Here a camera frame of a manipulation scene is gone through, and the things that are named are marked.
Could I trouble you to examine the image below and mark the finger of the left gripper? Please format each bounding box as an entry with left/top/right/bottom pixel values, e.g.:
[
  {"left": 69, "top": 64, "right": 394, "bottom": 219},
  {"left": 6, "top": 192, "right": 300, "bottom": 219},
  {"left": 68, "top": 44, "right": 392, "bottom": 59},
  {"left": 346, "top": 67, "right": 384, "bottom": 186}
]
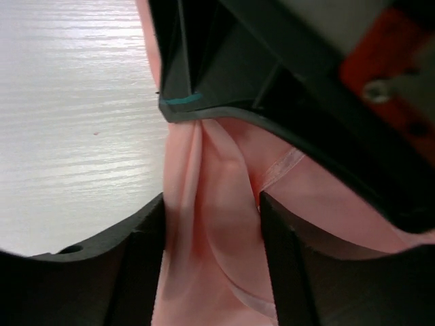
[{"left": 149, "top": 1, "right": 340, "bottom": 167}]

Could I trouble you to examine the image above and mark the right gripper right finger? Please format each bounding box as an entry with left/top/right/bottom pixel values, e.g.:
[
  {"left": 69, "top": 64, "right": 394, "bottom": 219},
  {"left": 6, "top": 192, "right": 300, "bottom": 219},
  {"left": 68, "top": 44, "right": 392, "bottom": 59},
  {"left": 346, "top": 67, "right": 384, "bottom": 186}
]
[{"left": 260, "top": 192, "right": 434, "bottom": 325}]

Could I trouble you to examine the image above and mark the pink cloth napkin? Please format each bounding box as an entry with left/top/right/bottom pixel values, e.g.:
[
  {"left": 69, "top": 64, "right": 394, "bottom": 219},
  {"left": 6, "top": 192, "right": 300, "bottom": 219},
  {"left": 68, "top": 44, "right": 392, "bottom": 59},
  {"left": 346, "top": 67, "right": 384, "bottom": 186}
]
[{"left": 137, "top": 1, "right": 434, "bottom": 325}]

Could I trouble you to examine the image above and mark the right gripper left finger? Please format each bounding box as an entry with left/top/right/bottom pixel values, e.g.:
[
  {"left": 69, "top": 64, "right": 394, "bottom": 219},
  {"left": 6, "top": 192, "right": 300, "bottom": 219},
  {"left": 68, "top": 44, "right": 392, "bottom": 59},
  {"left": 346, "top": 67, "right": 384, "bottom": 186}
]
[{"left": 1, "top": 196, "right": 165, "bottom": 326}]

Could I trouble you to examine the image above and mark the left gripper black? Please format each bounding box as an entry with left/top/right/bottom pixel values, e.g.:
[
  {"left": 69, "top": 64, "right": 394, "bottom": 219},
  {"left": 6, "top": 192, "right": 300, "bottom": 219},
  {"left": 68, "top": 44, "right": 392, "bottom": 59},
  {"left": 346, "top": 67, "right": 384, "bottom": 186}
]
[{"left": 224, "top": 1, "right": 434, "bottom": 233}]

